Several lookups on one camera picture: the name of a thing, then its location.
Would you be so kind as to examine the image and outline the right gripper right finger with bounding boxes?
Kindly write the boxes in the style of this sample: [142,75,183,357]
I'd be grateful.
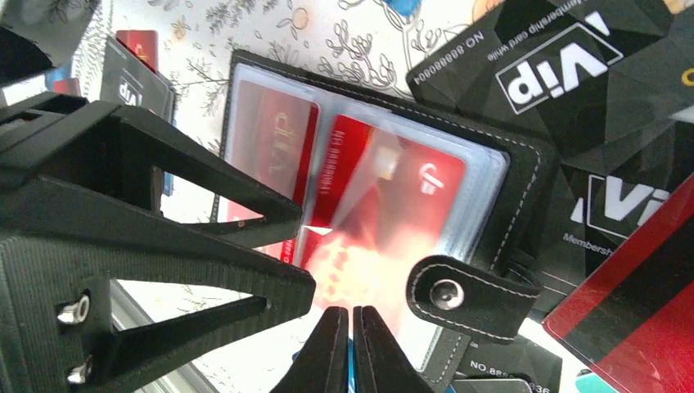
[353,305,432,393]

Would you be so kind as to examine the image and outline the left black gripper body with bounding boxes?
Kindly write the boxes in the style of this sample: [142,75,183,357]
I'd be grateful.
[1,93,115,392]

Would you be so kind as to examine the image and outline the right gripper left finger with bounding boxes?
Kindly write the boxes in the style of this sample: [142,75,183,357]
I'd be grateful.
[271,306,349,393]

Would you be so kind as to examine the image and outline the black card holder wallet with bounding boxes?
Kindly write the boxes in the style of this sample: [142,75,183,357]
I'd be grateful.
[223,50,557,392]

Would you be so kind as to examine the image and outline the red VIP card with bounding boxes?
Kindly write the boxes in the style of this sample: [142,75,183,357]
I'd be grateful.
[301,115,467,341]
[224,79,321,267]

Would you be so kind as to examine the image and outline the black VIP card stack left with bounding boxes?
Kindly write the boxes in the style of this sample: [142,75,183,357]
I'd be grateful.
[100,29,175,122]

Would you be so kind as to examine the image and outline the red card black stripe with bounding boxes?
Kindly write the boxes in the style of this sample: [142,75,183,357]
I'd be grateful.
[542,177,693,392]

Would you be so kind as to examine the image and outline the black VIP card centre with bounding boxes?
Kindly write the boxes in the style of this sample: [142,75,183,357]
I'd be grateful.
[524,120,693,320]

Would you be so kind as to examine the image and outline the black logo card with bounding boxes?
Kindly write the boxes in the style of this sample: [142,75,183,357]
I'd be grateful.
[407,1,693,169]

